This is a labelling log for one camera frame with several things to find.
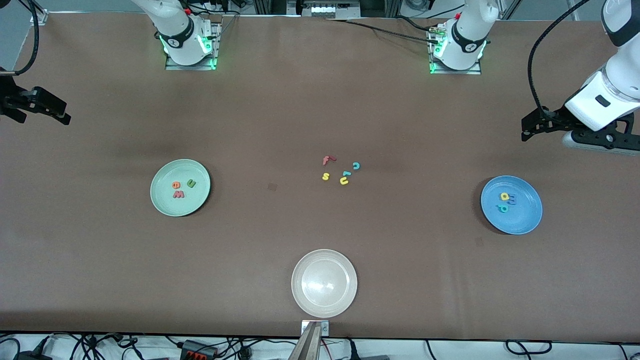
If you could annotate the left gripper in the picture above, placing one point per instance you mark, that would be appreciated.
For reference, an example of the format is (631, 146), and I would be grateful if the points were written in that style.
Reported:
(556, 119)

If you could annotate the teal foam letter p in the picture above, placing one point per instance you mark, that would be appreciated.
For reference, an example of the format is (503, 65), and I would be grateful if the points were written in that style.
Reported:
(503, 208)

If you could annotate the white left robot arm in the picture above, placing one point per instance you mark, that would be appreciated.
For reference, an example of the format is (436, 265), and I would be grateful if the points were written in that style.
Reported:
(622, 70)

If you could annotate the blue plate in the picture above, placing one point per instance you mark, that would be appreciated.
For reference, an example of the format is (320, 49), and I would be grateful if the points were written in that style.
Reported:
(525, 215)

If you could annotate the light green plate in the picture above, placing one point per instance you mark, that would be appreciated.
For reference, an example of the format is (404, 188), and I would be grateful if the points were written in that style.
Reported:
(165, 200)

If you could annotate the red foam letter f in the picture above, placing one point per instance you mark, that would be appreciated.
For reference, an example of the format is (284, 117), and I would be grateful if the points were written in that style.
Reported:
(327, 160)

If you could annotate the grey control box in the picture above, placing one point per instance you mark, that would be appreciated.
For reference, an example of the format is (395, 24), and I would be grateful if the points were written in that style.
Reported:
(324, 9)

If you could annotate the beige plate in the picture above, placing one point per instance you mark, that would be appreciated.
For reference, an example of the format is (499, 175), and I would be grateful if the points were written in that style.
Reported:
(324, 283)

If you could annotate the black orange power strip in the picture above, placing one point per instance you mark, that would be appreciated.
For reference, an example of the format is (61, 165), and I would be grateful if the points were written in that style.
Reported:
(199, 350)

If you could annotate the aluminium frame post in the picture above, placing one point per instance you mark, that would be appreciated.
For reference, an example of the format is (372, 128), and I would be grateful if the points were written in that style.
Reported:
(44, 16)

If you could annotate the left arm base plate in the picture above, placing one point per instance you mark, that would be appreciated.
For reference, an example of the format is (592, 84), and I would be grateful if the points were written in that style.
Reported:
(475, 71)

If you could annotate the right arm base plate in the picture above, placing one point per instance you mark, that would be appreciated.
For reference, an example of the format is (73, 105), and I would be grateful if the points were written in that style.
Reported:
(190, 67)

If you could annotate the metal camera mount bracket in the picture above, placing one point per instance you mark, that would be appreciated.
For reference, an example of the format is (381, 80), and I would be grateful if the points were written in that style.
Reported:
(325, 327)

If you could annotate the grey camera mount bar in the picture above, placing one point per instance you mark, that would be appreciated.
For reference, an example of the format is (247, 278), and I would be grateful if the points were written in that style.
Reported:
(306, 345)

